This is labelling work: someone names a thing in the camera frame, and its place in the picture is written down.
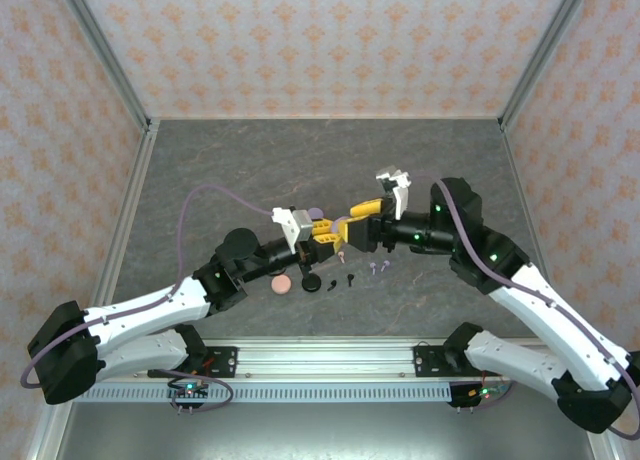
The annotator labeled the black device at left edge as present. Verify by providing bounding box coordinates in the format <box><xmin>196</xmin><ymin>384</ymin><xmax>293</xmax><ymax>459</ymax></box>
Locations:
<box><xmin>271</xmin><ymin>207</ymin><xmax>314</xmax><ymax>255</ymax></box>

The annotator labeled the small circuit board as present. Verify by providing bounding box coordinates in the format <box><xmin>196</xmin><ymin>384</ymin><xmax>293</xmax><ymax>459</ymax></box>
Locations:
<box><xmin>469</xmin><ymin>385</ymin><xmax>509</xmax><ymax>400</ymax></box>
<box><xmin>167</xmin><ymin>382</ymin><xmax>210</xmax><ymax>401</ymax></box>

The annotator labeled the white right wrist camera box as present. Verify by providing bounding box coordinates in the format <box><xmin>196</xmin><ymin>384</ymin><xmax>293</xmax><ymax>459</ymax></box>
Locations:
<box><xmin>374</xmin><ymin>165</ymin><xmax>414</xmax><ymax>221</ymax></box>

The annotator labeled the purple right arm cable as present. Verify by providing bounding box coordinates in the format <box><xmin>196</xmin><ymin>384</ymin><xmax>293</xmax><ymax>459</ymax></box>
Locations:
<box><xmin>409</xmin><ymin>174</ymin><xmax>640</xmax><ymax>440</ymax></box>

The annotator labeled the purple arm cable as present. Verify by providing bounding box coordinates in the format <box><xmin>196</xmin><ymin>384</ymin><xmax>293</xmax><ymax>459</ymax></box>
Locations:
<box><xmin>409</xmin><ymin>174</ymin><xmax>640</xmax><ymax>440</ymax></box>
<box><xmin>19</xmin><ymin>185</ymin><xmax>276</xmax><ymax>414</ymax></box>

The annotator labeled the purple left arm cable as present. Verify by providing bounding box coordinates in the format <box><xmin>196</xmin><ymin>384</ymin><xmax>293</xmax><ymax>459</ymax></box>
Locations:
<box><xmin>19</xmin><ymin>185</ymin><xmax>276</xmax><ymax>414</ymax></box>

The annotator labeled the aluminium side rail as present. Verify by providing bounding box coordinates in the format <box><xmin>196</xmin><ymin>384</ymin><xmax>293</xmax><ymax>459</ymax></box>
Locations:
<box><xmin>92</xmin><ymin>119</ymin><xmax>161</xmax><ymax>321</ymax></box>
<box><xmin>499</xmin><ymin>121</ymin><xmax>549</xmax><ymax>271</ymax></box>

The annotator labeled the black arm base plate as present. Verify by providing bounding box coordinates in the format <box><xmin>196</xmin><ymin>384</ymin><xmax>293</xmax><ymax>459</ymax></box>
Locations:
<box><xmin>413</xmin><ymin>344</ymin><xmax>469</xmax><ymax>380</ymax></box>
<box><xmin>148</xmin><ymin>346</ymin><xmax>239</xmax><ymax>380</ymax></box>

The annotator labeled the wide aluminium base rail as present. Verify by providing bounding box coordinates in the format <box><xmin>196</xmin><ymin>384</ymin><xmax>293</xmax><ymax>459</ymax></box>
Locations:
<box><xmin>99</xmin><ymin>337</ymin><xmax>556</xmax><ymax>384</ymax></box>

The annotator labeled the slotted grey cable duct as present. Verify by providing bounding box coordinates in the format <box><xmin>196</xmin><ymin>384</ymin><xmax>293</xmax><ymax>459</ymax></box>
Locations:
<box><xmin>82</xmin><ymin>383</ymin><xmax>454</xmax><ymax>405</ymax></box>

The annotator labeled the aluminium corner post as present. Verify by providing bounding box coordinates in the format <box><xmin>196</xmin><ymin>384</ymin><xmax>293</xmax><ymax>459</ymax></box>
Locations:
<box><xmin>498</xmin><ymin>0</ymin><xmax>600</xmax><ymax>132</ymax></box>
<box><xmin>52</xmin><ymin>0</ymin><xmax>154</xmax><ymax>131</ymax></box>

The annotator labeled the aluminium lower frame bar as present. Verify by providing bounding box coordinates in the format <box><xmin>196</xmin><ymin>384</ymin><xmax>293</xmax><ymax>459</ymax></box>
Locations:
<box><xmin>587</xmin><ymin>429</ymin><xmax>621</xmax><ymax>460</ymax></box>
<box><xmin>25</xmin><ymin>403</ymin><xmax>71</xmax><ymax>460</ymax></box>

